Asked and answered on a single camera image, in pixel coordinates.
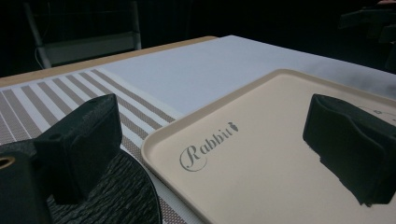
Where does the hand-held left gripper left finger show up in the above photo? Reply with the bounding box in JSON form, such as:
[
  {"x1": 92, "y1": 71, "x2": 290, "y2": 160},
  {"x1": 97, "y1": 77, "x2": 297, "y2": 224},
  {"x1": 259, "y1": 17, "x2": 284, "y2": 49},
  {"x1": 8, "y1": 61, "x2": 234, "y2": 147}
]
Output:
[{"x1": 0, "y1": 92, "x2": 123, "y2": 224}]

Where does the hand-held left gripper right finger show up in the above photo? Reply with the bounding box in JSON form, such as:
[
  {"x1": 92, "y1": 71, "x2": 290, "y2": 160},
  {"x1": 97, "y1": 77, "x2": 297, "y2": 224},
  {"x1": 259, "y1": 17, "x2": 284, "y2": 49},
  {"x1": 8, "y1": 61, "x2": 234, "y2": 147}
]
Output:
[{"x1": 302, "y1": 93, "x2": 396, "y2": 208}]

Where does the black textured round plate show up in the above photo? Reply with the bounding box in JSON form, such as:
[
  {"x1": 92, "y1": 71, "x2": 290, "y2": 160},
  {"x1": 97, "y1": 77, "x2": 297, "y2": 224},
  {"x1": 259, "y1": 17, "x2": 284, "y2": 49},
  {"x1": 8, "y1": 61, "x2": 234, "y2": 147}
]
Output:
[{"x1": 46, "y1": 148, "x2": 163, "y2": 224}]

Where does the metal folding chair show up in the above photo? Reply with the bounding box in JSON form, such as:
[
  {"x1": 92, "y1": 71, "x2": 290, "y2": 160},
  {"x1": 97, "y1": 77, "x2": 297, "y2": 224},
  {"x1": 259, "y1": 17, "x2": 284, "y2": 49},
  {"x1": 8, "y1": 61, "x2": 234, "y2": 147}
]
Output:
[{"x1": 22, "y1": 0, "x2": 143, "y2": 70}]

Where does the beige plastic tray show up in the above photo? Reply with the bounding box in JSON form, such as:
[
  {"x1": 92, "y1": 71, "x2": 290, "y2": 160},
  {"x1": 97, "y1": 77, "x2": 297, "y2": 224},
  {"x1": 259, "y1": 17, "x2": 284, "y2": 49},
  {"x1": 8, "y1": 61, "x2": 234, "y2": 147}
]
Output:
[{"x1": 140, "y1": 68, "x2": 396, "y2": 224}]

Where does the white beige striped placemat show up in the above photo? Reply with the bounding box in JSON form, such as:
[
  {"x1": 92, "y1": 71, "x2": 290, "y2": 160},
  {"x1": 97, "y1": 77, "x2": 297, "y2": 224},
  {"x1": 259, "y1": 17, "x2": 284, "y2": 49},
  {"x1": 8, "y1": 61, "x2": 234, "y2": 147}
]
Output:
[{"x1": 0, "y1": 35, "x2": 396, "y2": 224}]

